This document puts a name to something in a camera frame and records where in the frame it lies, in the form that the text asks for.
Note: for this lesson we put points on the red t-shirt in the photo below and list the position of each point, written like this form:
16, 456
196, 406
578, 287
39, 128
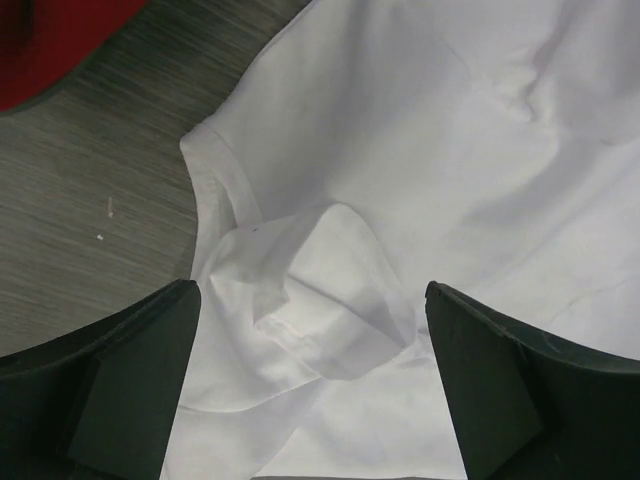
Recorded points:
44, 41

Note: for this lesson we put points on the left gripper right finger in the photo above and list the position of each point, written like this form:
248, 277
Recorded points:
527, 404

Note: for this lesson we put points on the white t-shirt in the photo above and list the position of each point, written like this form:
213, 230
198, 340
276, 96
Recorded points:
373, 147

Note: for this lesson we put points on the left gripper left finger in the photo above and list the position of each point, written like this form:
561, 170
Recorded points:
100, 402

